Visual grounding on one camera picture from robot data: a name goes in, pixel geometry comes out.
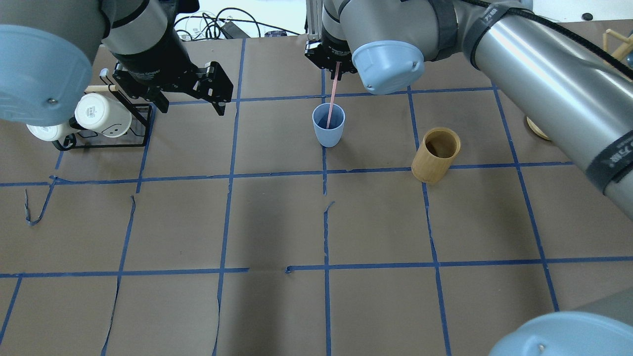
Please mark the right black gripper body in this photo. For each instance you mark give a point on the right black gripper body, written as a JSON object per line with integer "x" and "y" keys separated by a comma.
{"x": 330, "y": 51}

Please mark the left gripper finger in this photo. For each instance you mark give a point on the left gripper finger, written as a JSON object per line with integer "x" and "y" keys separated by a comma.
{"x": 218, "y": 88}
{"x": 149, "y": 94}

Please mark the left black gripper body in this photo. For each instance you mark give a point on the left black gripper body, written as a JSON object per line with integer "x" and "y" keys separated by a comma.
{"x": 157, "y": 60}

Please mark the pink chopstick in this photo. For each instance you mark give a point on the pink chopstick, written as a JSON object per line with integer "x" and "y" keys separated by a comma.
{"x": 333, "y": 91}

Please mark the blue plastic cup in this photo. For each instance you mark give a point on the blue plastic cup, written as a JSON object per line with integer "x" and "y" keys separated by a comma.
{"x": 328, "y": 138}

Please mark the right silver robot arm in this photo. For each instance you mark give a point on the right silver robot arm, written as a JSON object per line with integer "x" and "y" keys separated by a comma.
{"x": 576, "y": 92}

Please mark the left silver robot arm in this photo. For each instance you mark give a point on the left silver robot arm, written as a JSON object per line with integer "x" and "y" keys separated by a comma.
{"x": 47, "y": 49}

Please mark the small black power brick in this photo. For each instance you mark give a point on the small black power brick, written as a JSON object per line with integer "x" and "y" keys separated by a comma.
{"x": 231, "y": 31}

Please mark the white mug far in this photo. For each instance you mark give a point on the white mug far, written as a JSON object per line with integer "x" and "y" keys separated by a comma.
{"x": 103, "y": 115}

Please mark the white mug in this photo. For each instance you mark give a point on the white mug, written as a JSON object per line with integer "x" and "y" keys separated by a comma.
{"x": 103, "y": 115}
{"x": 52, "y": 133}

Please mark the white mug near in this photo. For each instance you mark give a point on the white mug near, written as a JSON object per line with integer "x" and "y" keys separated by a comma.
{"x": 52, "y": 133}

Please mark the bamboo chopstick holder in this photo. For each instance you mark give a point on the bamboo chopstick holder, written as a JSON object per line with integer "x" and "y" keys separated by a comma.
{"x": 437, "y": 151}

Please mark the black wire mug rack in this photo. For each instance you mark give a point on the black wire mug rack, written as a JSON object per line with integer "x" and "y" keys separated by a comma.
{"x": 136, "y": 137}

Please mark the aluminium frame post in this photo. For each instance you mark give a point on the aluminium frame post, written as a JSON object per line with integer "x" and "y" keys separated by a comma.
{"x": 314, "y": 19}

